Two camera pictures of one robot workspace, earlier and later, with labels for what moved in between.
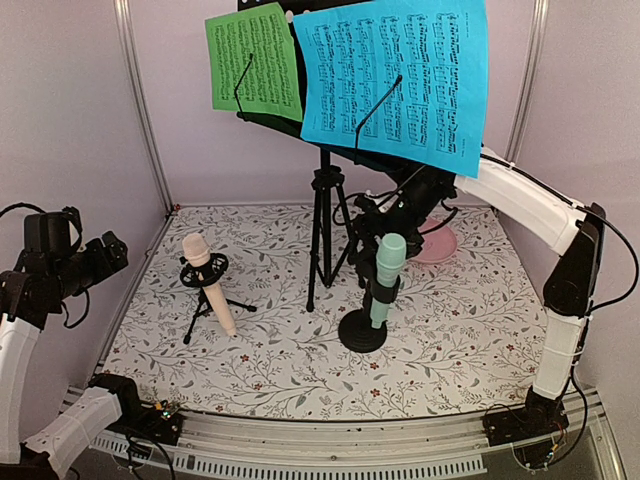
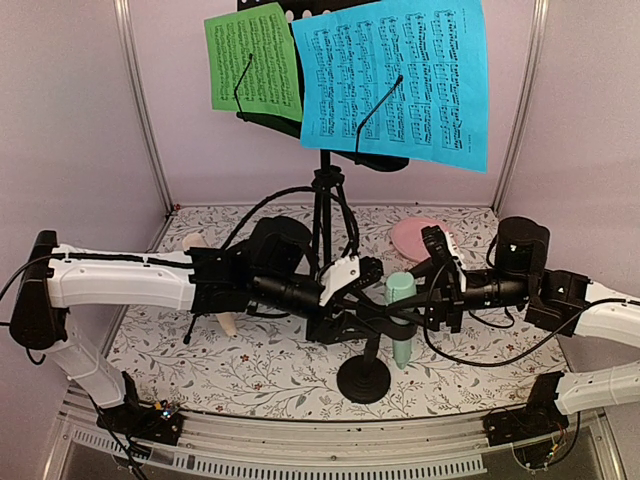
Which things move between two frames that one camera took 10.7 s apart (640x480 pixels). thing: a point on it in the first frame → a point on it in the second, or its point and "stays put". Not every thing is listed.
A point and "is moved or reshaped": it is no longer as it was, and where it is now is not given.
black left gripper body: x=103 y=265 → x=324 y=328
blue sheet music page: x=436 y=116 stays put
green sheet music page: x=271 y=83 stays put
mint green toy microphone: x=390 y=258 → x=399 y=286
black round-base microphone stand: x=356 y=332 is moved or reshaped
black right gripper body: x=405 y=218 → x=452 y=301
